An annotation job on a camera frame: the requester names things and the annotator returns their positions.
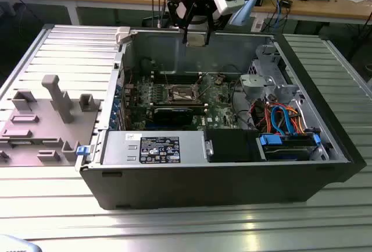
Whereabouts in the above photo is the grey plastic case latch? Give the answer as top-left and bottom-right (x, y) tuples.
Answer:
(115, 26), (138, 52)

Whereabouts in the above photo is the silver power supply unit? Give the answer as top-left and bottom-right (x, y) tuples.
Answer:
(100, 131), (210, 165)

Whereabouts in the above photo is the hard disk in blue carrier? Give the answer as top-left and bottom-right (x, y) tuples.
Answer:
(257, 133), (322, 161)

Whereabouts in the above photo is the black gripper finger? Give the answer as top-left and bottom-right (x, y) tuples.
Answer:
(167, 0), (196, 45)
(195, 0), (227, 47)

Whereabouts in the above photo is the metal socket cover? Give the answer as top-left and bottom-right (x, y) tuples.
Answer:
(190, 83), (204, 103)

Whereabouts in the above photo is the blue wire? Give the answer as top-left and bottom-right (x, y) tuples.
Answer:
(279, 105), (292, 137)
(269, 108), (285, 136)

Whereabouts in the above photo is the black graphics card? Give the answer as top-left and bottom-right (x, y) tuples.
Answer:
(152, 107), (194, 126)

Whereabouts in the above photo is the black PC case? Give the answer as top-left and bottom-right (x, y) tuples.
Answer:
(74, 26), (367, 211)

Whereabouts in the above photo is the CPU socket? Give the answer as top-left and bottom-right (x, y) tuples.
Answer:
(164, 84), (203, 104)

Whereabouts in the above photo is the orange wire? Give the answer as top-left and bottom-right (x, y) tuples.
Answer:
(286, 105), (306, 135)

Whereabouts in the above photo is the white plastic device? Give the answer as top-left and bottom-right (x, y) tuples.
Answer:
(0, 233), (41, 252)

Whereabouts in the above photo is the silver metal drive cage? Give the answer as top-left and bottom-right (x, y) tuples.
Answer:
(239, 44), (302, 106)

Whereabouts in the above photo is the green motherboard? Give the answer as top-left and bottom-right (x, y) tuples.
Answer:
(123, 71), (248, 132)

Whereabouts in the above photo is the green RAM stick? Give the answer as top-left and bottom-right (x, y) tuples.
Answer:
(152, 104), (206, 112)

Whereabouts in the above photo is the CPU with silver top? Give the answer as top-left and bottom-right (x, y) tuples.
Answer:
(187, 34), (207, 48)

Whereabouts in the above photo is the blue network cable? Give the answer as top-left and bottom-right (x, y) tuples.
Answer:
(276, 0), (287, 30)

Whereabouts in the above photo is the black plastic shroud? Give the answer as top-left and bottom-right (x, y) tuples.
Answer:
(203, 128), (261, 163)

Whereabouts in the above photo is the grey parts rack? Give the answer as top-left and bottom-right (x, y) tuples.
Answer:
(0, 74), (103, 167)

